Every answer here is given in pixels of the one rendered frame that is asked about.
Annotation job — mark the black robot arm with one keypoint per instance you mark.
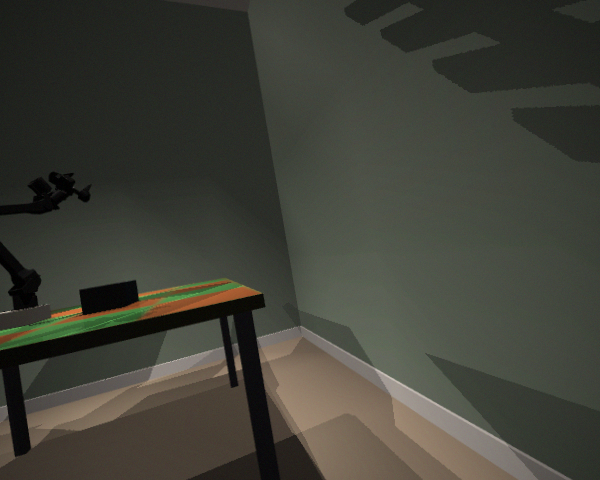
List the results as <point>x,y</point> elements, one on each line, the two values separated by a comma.
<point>26,281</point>

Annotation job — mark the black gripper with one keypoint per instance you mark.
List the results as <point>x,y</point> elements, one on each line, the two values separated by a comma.
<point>83,195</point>

